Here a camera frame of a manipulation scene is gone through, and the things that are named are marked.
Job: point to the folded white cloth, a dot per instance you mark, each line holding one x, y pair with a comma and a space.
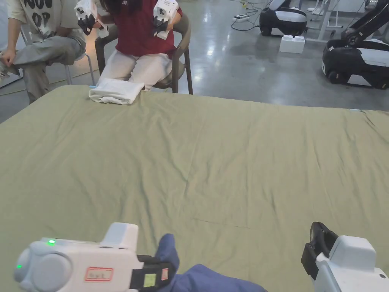
117, 90

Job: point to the white plastic block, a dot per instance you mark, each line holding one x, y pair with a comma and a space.
291, 45

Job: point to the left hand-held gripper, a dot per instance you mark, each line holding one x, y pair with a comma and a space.
76, 267

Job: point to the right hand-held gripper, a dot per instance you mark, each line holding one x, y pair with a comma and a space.
349, 267

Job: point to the bed with pale green sheet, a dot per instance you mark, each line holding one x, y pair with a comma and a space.
212, 158

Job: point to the dark blue garment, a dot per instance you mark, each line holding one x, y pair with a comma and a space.
206, 278

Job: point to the black and white robot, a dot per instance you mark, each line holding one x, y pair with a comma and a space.
352, 60
282, 18

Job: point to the white power strip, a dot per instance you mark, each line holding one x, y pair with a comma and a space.
241, 17

